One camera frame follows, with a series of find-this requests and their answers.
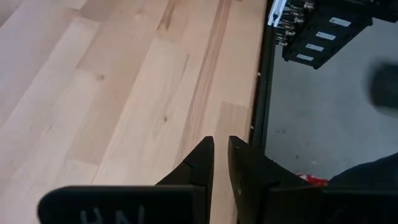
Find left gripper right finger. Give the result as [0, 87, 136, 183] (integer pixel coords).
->
[228, 135, 398, 224]

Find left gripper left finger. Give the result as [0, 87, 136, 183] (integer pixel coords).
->
[37, 136, 215, 224]

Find small red object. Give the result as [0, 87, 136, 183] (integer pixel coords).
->
[295, 172, 329, 187]

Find dark object at floor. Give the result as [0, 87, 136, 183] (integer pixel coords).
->
[328, 152, 398, 188]

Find dark blurry round object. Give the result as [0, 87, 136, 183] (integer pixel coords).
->
[366, 58, 398, 118]

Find black box white labels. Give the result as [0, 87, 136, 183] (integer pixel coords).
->
[275, 0, 374, 70]

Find black aluminium table frame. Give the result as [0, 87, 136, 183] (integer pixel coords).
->
[248, 0, 277, 153]

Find grey mounting rail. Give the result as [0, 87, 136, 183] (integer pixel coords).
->
[267, 0, 289, 28]

